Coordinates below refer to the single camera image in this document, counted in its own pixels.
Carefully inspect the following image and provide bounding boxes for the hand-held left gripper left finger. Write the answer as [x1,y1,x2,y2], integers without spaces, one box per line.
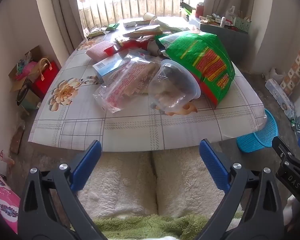
[17,140,108,240]

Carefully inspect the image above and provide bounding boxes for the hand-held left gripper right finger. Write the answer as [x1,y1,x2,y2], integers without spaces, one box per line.
[190,139,288,240]

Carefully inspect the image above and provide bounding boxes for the blue plastic basket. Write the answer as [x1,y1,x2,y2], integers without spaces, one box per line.
[236,109,279,153]

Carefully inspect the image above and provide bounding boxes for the clear zip bag red print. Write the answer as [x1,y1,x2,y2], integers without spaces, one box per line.
[93,55,163,114]

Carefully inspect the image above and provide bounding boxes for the clear plastic cup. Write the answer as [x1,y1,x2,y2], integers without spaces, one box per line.
[148,59,202,109]

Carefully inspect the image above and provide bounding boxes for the blue and white box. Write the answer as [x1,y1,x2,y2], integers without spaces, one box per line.
[92,55,127,83]

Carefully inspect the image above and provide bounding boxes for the green snack bag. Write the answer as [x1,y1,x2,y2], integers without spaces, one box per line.
[156,31,235,109]

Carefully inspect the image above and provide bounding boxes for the pink scrubbing sponge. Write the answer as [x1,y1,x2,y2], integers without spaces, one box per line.
[86,41,114,61]

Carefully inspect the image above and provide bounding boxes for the white fleece pants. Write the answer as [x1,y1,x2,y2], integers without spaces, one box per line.
[77,147,243,218]

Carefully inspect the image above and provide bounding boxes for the white and blue package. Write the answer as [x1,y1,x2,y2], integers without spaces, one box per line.
[265,79,295,119]

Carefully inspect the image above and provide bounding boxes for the brown board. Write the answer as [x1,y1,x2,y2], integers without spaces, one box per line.
[10,127,24,154]

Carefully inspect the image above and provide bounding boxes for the patterned wallpaper roll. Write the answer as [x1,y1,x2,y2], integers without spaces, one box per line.
[281,39,300,97]

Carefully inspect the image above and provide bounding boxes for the white plastic bag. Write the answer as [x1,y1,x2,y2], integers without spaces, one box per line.
[264,67,282,83]
[225,7,237,20]

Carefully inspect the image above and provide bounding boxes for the teal box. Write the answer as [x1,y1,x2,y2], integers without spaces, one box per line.
[21,90,42,109]

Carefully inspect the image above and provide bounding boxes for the red gift bag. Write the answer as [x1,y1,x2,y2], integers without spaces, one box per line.
[31,59,60,98]

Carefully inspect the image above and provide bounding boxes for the pink floral bag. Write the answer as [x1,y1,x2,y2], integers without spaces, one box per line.
[0,170,22,234]

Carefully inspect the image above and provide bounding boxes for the grey cabinet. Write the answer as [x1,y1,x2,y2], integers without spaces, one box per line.
[199,21,250,60]

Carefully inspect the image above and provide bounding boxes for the cardboard box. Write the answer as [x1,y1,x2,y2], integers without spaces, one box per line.
[9,45,44,93]

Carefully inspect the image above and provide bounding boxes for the yellow-green packet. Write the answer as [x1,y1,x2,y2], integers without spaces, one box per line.
[89,27,107,38]

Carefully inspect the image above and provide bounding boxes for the green plastic basket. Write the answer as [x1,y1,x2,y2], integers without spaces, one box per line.
[234,17,252,32]

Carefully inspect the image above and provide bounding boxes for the red bottle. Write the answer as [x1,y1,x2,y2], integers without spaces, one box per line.
[195,2,205,18]

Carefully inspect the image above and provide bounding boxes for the metal window railing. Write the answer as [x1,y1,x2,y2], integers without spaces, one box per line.
[79,0,205,30]

